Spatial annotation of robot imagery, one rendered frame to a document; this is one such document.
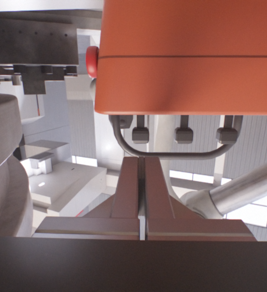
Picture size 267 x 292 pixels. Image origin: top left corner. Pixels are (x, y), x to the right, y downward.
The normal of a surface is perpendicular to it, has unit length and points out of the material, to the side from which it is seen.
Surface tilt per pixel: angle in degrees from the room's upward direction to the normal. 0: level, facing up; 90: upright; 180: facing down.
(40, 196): 90
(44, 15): 72
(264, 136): 90
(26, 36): 90
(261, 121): 90
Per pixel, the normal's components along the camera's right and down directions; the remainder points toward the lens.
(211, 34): -0.03, 0.17
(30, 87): 0.36, 0.26
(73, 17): 0.34, 0.55
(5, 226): 0.00, -0.96
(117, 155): -0.38, 0.26
